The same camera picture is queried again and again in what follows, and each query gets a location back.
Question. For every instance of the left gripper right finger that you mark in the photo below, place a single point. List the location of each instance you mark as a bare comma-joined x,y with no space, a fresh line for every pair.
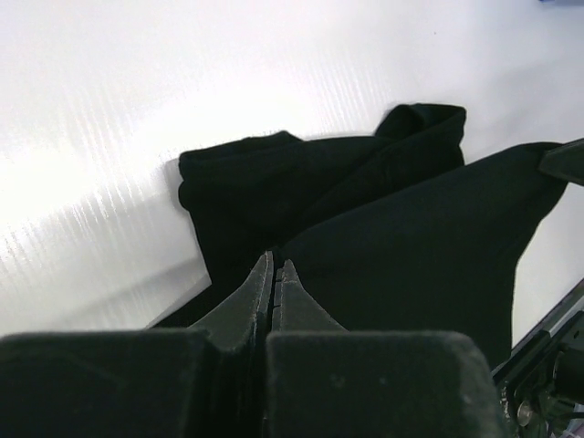
323,381

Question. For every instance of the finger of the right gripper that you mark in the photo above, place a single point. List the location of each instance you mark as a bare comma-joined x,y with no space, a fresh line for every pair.
565,163

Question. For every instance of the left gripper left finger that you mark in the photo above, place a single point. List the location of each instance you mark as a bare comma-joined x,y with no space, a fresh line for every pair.
202,381

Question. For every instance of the black floral print t-shirt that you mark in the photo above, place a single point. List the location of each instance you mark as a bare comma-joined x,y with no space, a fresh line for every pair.
392,231

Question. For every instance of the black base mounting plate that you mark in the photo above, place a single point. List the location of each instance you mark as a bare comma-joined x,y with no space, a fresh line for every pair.
541,385

